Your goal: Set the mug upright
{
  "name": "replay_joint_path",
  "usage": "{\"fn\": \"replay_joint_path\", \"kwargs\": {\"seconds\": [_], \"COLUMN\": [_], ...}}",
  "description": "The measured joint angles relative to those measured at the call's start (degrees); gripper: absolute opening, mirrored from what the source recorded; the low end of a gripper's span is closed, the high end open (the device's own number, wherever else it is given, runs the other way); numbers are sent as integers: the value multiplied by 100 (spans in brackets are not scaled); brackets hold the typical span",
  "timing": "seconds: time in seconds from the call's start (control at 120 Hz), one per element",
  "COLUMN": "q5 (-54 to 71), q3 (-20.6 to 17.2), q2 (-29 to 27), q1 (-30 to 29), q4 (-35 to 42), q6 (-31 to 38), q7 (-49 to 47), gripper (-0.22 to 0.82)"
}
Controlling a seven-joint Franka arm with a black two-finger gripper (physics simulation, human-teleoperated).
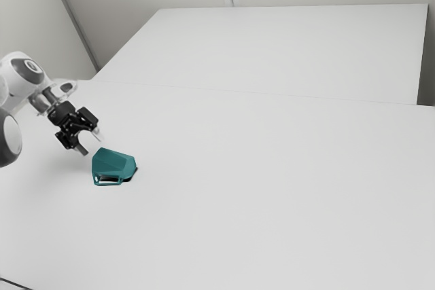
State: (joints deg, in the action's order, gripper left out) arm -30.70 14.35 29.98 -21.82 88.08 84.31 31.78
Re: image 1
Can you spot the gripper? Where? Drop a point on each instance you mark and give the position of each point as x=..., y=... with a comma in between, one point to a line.
x=64, y=118

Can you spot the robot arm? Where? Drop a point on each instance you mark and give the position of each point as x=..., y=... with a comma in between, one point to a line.
x=17, y=79

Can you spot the teal faceted mug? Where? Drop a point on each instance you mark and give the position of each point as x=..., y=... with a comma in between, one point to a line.
x=112, y=166

